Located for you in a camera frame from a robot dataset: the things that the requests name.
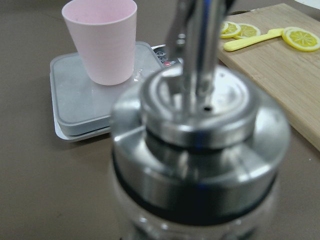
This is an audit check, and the lemon slice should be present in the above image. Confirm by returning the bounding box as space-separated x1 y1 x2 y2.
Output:
281 26 320 52
220 21 241 39
220 21 229 35
233 23 261 39

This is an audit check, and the pink plastic cup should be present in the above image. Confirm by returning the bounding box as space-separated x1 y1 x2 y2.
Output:
61 0 138 86

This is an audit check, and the wooden cutting board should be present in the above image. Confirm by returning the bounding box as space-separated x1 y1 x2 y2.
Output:
219 3 320 149

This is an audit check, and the glass sauce bottle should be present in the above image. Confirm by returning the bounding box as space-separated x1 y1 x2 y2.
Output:
110 0 291 240

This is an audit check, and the digital kitchen scale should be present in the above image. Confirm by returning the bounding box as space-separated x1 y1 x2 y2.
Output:
50 41 182 142

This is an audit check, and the yellow plastic knife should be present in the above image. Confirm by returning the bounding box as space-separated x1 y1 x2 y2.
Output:
223 28 284 52

